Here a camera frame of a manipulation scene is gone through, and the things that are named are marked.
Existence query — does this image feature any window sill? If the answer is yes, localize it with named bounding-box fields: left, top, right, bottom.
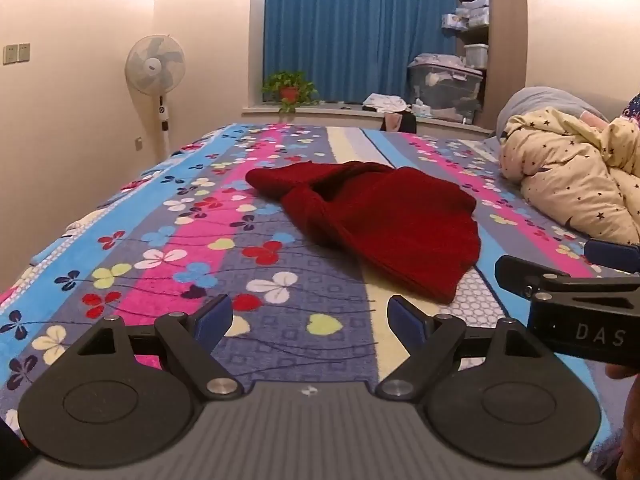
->
left=242, top=102, right=495, bottom=135

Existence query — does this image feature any stack of white boxes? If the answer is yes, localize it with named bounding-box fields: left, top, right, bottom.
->
left=440, top=0, right=490, bottom=34

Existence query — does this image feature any pink and black cloth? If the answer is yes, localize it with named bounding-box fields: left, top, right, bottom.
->
left=384, top=111, right=419, bottom=135

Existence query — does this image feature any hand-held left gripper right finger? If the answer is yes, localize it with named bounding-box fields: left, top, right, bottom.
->
left=374, top=295, right=547, bottom=403

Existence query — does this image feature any small clear storage box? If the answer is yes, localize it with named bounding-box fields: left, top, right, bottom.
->
left=462, top=43, right=489, bottom=70

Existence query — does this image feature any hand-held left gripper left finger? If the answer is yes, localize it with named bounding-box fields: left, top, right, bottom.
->
left=75, top=294, right=246, bottom=403

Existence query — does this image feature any star print cream quilt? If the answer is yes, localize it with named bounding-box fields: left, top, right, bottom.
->
left=500, top=107, right=640, bottom=247

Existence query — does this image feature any blue curtain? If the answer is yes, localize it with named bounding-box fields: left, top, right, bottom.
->
left=263, top=0, right=459, bottom=107

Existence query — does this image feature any wall switch plate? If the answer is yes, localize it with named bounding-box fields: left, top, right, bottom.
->
left=2, top=42, right=31, bottom=66

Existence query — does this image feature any potted green plant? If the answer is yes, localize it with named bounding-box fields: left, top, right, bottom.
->
left=262, top=70, right=321, bottom=114

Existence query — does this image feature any large clear storage bin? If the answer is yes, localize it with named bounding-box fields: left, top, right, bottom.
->
left=406, top=52, right=485, bottom=124

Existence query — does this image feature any grey pillow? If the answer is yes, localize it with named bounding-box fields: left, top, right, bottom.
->
left=496, top=86, right=627, bottom=142

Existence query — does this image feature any white standing fan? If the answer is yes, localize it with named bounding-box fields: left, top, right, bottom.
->
left=125, top=34, right=187, bottom=163

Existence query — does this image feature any floral striped blanket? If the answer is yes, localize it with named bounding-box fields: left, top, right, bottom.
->
left=0, top=122, right=640, bottom=463

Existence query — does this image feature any red knitted sweater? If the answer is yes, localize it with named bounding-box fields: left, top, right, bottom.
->
left=246, top=161, right=482, bottom=305

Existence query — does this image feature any person's right hand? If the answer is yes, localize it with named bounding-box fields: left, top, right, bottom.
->
left=604, top=363, right=640, bottom=386

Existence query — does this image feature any wooden shelf unit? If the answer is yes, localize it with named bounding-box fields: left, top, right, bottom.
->
left=454, top=0, right=527, bottom=132

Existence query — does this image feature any white clothes pile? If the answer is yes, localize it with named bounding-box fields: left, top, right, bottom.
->
left=362, top=93, right=409, bottom=115

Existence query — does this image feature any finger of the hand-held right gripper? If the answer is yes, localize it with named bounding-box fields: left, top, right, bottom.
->
left=494, top=254, right=640, bottom=307
left=583, top=238, right=640, bottom=276

